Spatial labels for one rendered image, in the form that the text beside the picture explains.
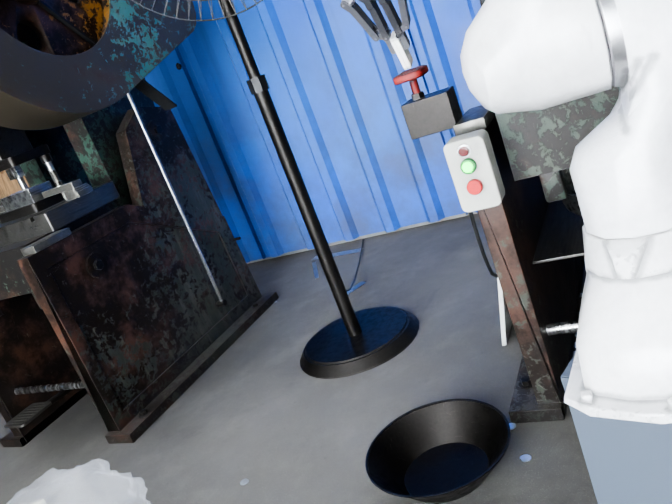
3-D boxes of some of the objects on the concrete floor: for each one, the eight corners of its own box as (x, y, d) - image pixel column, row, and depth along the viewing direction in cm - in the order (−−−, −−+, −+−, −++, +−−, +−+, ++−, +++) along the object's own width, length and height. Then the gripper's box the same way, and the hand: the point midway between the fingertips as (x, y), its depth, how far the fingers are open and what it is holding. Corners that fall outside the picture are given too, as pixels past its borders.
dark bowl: (507, 528, 114) (496, 496, 112) (356, 525, 128) (343, 497, 126) (529, 420, 139) (520, 393, 137) (400, 428, 153) (390, 403, 151)
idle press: (161, 468, 176) (-219, -254, 127) (-45, 469, 226) (-376, -50, 176) (366, 240, 302) (216, -168, 252) (205, 273, 351) (53, -63, 302)
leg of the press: (567, 421, 135) (434, -24, 109) (512, 424, 140) (373, 1, 115) (588, 243, 212) (513, -43, 186) (552, 250, 217) (474, -27, 192)
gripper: (316, -24, 113) (376, 86, 128) (384, -55, 107) (439, 64, 122) (324, -43, 118) (381, 65, 133) (390, -74, 112) (442, 42, 127)
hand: (401, 49), depth 125 cm, fingers closed
